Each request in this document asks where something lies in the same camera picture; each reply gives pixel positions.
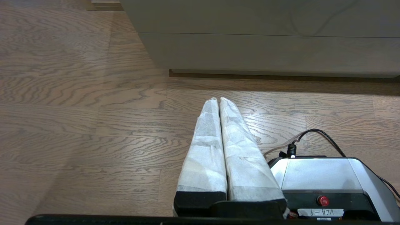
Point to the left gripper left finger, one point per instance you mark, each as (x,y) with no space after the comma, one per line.
(204,162)

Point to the brown wooden baseboard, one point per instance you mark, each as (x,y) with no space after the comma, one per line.
(103,7)

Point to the white paper label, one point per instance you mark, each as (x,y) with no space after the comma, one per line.
(320,212)

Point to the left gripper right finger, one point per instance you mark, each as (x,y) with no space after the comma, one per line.
(247,168)

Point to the red emergency button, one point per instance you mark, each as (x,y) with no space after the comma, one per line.
(322,200)

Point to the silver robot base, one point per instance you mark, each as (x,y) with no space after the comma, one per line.
(312,175)

